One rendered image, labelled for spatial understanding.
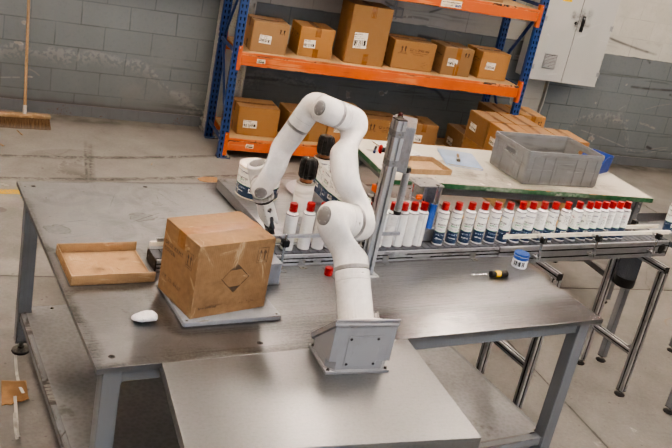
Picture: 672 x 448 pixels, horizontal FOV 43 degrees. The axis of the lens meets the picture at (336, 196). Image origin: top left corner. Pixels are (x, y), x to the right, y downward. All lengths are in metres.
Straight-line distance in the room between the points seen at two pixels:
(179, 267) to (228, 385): 0.50
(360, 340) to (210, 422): 0.58
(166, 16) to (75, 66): 0.89
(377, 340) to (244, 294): 0.51
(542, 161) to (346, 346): 2.91
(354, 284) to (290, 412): 0.50
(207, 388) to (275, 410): 0.22
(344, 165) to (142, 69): 4.97
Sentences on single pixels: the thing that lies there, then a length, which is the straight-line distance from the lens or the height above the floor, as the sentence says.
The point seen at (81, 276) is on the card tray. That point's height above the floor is 0.87.
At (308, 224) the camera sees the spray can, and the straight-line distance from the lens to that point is 3.46.
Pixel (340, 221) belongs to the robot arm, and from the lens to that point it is 2.83.
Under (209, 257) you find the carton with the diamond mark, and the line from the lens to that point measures 2.85.
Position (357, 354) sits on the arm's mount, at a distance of 2.80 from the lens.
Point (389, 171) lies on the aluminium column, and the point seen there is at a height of 1.29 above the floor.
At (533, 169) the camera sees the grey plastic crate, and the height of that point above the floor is 0.90.
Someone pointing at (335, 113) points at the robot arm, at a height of 1.55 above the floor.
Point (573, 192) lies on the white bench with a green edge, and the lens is 5.55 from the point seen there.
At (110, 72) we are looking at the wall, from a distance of 7.75.
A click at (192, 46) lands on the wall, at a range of 7.78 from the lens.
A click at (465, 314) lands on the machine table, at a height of 0.83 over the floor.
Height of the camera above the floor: 2.28
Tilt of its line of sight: 20 degrees down
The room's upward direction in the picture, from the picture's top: 12 degrees clockwise
